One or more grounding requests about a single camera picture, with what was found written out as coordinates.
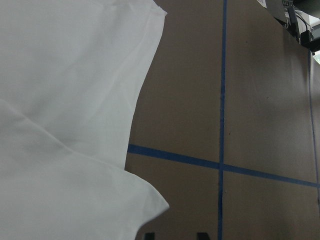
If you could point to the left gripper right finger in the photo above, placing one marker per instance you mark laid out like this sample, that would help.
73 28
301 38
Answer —
203 236

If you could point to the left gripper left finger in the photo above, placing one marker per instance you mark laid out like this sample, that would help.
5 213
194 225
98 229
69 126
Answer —
148 236

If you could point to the black power adapter labelled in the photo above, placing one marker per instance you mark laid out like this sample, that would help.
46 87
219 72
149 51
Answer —
309 41

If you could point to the white printed t-shirt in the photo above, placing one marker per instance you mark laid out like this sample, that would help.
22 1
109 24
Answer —
71 72

